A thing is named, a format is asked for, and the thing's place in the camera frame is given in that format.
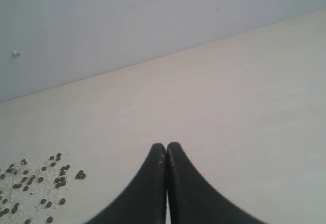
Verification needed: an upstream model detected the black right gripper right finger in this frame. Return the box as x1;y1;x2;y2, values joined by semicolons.
167;142;263;223

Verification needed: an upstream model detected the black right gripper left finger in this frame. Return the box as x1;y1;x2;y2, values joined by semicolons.
87;143;167;224

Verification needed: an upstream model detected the white wall plug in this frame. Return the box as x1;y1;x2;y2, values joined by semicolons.
12;50;21;58

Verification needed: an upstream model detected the pile of brown pellets and grains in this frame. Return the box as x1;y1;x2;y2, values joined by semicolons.
1;153;86;223

